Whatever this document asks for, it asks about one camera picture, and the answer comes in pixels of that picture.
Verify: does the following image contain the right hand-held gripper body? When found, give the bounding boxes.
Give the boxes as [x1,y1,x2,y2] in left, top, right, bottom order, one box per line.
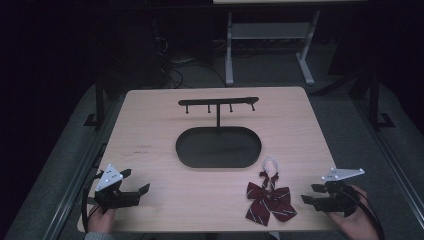
[320,167,362,219]

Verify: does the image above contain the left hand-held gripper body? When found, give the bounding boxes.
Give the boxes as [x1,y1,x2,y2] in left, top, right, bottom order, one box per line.
[88,163,141,214]

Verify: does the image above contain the dark red striped bow tie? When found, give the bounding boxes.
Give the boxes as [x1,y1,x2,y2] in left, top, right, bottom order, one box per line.
[245,156,298,227]

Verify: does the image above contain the black hook rack with tray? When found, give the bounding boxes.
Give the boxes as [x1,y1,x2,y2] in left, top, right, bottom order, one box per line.
[175,96,263,169]

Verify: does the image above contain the person's left hand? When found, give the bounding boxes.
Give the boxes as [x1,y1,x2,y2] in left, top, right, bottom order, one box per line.
[87,204,117,234]

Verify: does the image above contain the person's right hand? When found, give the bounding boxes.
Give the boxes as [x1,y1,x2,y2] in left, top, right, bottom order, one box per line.
[327,184,382,240]

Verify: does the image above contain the black metal stand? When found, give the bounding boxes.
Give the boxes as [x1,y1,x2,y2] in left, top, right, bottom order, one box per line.
[83,78,107,128]
[365,69,397,130]

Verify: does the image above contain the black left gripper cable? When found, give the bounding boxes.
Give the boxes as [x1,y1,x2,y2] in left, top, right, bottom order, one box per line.
[81,170,105,233]

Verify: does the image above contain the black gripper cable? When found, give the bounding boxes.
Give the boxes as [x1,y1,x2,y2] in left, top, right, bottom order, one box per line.
[81,170,105,233]
[346,183,386,240]

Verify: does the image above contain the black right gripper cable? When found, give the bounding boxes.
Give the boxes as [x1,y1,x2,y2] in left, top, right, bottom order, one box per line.
[346,183,386,240]

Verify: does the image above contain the grey metal rail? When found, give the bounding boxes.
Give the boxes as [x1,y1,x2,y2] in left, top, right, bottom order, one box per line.
[41,98,122,240]
[353,98,424,218]

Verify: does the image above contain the black floor cables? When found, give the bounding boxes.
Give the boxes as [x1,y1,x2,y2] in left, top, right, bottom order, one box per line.
[153,34,228,90]

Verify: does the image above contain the white metal desk frame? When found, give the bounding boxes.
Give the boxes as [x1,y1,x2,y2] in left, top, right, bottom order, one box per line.
[224,10,322,87]

